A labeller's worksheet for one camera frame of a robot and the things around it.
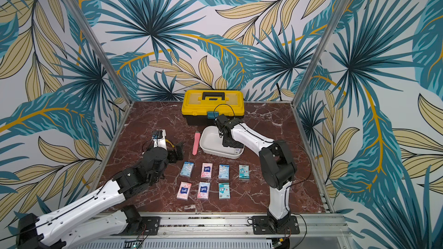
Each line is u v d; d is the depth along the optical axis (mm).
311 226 764
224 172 874
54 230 400
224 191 814
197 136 1006
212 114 949
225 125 661
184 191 801
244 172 872
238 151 921
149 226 736
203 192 801
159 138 625
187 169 876
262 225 736
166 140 649
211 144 996
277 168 497
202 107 972
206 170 874
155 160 525
